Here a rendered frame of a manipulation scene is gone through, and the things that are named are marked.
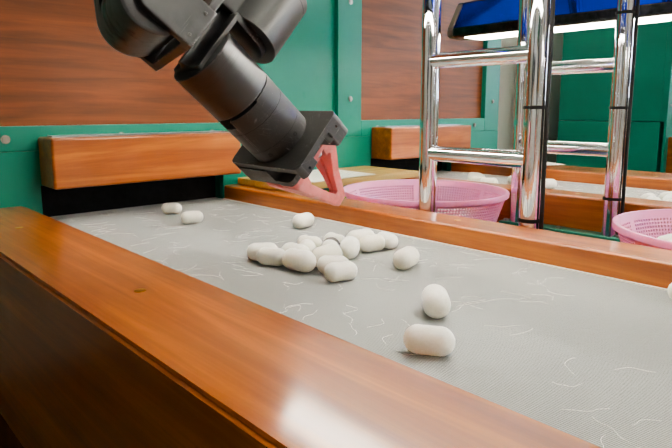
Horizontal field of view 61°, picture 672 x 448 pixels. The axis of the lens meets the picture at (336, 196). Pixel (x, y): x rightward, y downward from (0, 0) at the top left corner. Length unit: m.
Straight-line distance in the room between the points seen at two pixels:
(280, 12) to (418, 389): 0.33
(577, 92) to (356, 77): 2.28
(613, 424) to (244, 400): 0.19
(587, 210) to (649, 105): 2.33
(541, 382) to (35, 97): 0.76
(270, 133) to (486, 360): 0.25
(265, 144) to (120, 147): 0.42
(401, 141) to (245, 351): 0.97
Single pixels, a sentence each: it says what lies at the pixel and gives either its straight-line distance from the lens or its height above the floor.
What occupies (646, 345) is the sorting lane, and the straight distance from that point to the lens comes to 0.45.
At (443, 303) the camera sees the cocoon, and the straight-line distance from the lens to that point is 0.44.
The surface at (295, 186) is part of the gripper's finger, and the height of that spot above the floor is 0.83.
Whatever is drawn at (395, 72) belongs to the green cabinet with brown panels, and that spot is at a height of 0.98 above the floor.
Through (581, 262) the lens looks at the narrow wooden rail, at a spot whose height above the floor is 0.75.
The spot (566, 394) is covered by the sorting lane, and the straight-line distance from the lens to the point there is 0.36.
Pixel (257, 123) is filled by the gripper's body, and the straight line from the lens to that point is 0.48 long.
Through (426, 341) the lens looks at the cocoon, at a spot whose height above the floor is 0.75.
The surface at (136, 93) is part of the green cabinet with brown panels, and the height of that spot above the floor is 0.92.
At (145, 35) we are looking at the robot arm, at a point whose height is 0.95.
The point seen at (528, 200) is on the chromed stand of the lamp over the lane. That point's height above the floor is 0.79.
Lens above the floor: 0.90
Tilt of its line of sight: 9 degrees down
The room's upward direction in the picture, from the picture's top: straight up
